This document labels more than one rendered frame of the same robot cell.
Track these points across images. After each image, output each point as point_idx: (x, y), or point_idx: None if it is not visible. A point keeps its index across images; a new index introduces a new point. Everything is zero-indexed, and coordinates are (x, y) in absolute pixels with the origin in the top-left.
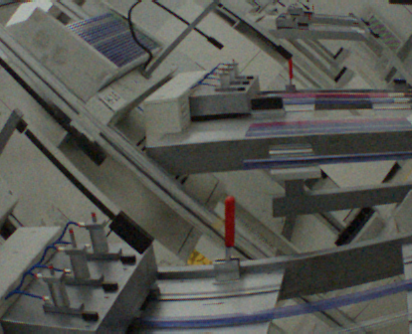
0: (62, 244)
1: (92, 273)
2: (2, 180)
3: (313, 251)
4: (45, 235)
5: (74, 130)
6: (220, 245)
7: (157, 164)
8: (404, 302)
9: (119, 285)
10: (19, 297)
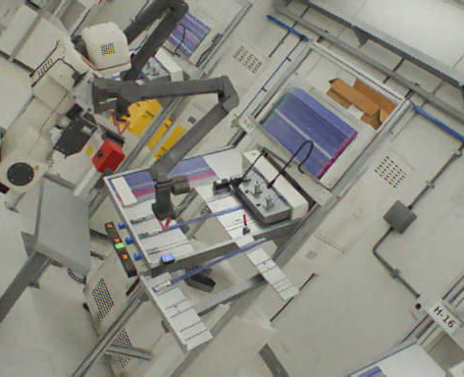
0: (289, 208)
1: (255, 192)
2: (324, 195)
3: (227, 242)
4: (290, 200)
5: (275, 178)
6: None
7: None
8: None
9: (245, 193)
10: (262, 179)
